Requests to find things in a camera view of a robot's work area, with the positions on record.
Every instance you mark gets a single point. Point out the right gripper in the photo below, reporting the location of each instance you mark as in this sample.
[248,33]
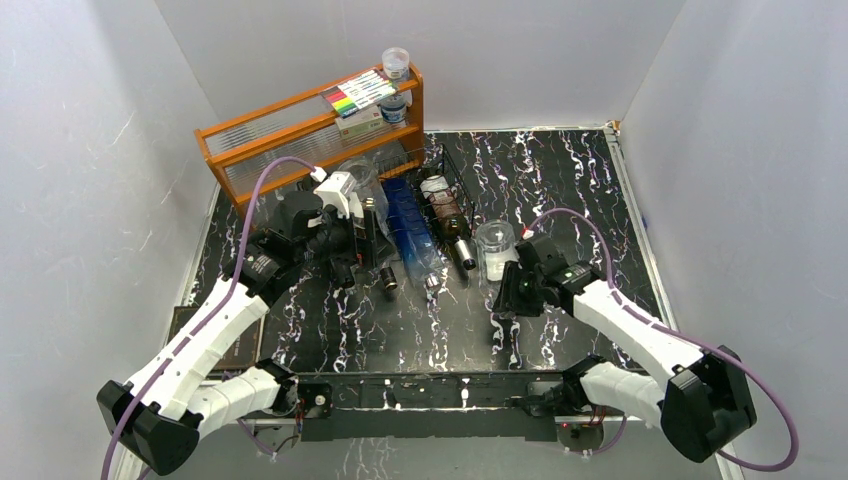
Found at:
[508,297]

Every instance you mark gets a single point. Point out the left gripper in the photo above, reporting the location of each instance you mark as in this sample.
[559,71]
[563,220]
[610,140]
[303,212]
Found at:
[369,251]

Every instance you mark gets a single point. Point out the clear whisky bottle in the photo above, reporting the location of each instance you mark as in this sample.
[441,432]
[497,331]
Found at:
[388,278]

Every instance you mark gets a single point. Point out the blue glass bottle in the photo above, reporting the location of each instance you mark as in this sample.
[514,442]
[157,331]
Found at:
[414,242]

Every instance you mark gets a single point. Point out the small clear bottle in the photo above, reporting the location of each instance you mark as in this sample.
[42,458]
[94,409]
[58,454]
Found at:
[495,241]

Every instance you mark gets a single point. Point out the olive green wine bottle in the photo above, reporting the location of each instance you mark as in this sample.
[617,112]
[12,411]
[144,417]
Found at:
[453,223]

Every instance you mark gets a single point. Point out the dark green wine bottle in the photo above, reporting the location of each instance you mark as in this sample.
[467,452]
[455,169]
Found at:
[343,269]

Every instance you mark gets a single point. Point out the clear bottle white cap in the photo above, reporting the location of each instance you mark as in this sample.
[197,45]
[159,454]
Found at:
[368,185]

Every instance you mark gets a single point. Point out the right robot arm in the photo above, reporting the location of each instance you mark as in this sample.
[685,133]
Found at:
[699,399]

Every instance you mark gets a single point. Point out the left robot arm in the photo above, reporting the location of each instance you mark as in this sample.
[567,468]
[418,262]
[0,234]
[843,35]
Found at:
[163,412]

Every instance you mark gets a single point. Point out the orange wooden shelf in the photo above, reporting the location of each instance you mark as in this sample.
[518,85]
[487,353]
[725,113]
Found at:
[304,125]

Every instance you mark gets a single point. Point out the white cardboard box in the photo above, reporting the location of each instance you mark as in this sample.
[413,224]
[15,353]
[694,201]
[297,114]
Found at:
[360,123]

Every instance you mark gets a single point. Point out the blue label jar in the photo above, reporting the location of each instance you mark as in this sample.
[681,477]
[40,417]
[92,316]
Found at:
[393,109]

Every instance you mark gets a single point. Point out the marker pen set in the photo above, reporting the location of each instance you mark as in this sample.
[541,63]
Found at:
[359,92]

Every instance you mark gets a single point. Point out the dark book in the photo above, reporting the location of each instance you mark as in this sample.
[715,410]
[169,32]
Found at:
[241,355]

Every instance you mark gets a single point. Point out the clear plastic jar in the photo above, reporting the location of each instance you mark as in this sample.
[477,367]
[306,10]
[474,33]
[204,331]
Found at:
[395,64]

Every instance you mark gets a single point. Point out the black wire wine rack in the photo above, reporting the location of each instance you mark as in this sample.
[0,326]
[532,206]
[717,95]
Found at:
[418,164]

